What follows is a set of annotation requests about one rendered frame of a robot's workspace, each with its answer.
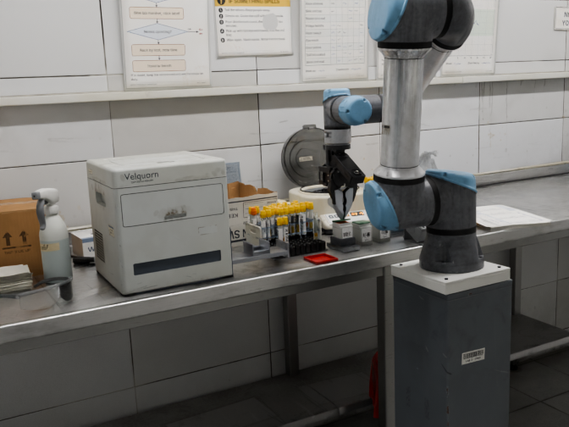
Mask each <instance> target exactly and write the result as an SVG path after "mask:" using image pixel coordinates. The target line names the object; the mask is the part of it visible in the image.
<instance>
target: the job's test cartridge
mask: <svg viewBox="0 0 569 427"><path fill-rule="evenodd" d="M332 226H333V236H334V237H337V238H340V239H344V238H349V237H353V225H352V224H351V222H348V221H340V222H332Z"/></svg>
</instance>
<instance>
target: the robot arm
mask: <svg viewBox="0 0 569 427"><path fill-rule="evenodd" d="M474 19H475V13H474V7H473V4H472V0H372V1H371V3H370V6H369V10H368V15H367V27H368V29H369V31H368V33H369V35H370V36H371V38H372V39H373V40H375V41H376V42H378V50H379V51H380V52H381V53H382V54H383V56H384V81H383V94H376V95H361V96H357V95H354V96H351V94H350V90H349V89H348V88H334V89H326V90H324V92H323V123H324V143H326V145H323V150H326V164H324V165H323V166H318V177H319V184H321V185H323V186H327V187H328V192H329V195H330V197H329V198H328V205H329V206H330V207H331V208H333V209H334V211H335V212H336V214H337V216H338V217H339V218H340V219H345V217H346V216H347V214H348V213H349V211H350V209H351V205H352V203H353V202H354V199H355V196H356V192H357V184H360V183H363V181H364V179H365V177H366V175H365V174H364V173H363V172H362V171H361V169H360V168H359V167H358V166H357V165H356V163H355V162H354V161H353V160H352V159H351V157H350V156H349V155H348V154H347V153H345V150H347V149H351V144H350V143H351V125H353V126H357V125H363V124H372V123H382V130H381V158H380V165H379V166H378V167H377V168H376V169H375V170H374V171H373V180H370V181H369V182H367V183H366V184H365V186H364V188H363V202H364V207H365V210H366V213H367V216H368V218H369V220H370V222H371V223H372V225H373V226H374V227H375V228H376V229H378V230H401V229H408V228H416V227H423V226H426V237H425V240H424V243H423V247H422V250H421V253H420V256H419V266H420V268H422V269H425V270H427V271H431V272H435V273H443V274H463V273H470V272H474V271H478V270H480V269H482V268H483V267H484V257H483V252H482V249H481V247H480V244H479V241H478V237H477V193H478V191H477V190H476V178H475V176H474V175H473V174H471V173H468V172H463V171H456V170H448V169H426V171H425V172H424V170H423V169H422V168H421V167H420V166H419V149H420V133H421V116H422V100H423V92H424V90H425V89H426V87H427V86H428V84H429V83H430V81H431V80H432V79H433V78H434V77H435V75H436V74H437V72H438V71H439V69H440V68H441V67H442V65H443V64H444V62H445V61H446V59H447V58H448V57H449V56H450V54H451V53H452V52H453V51H455V50H457V49H459V48H460V47H461V46H462V45H463V44H464V42H465V41H466V40H467V38H468V37H469V35H470V34H471V31H472V28H473V24H474ZM320 171H322V174H323V180H320ZM342 186H343V188H342V191H340V190H338V189H340V188H341V187H342Z"/></svg>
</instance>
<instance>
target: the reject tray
mask: <svg viewBox="0 0 569 427"><path fill-rule="evenodd" d="M304 260H306V261H308V262H310V263H314V264H316V265H318V264H323V263H331V262H335V261H338V258H336V257H334V256H331V255H328V254H327V253H321V254H316V255H312V256H306V257H304Z"/></svg>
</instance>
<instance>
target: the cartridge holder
mask: <svg viewBox="0 0 569 427"><path fill-rule="evenodd" d="M327 247H330V248H333V249H335V250H338V251H341V252H343V253H345V252H350V251H358V250H360V246H359V245H357V244H356V238H355V237H354V236H353V237H349V238H344V239H340V238H337V237H334V236H330V242H327Z"/></svg>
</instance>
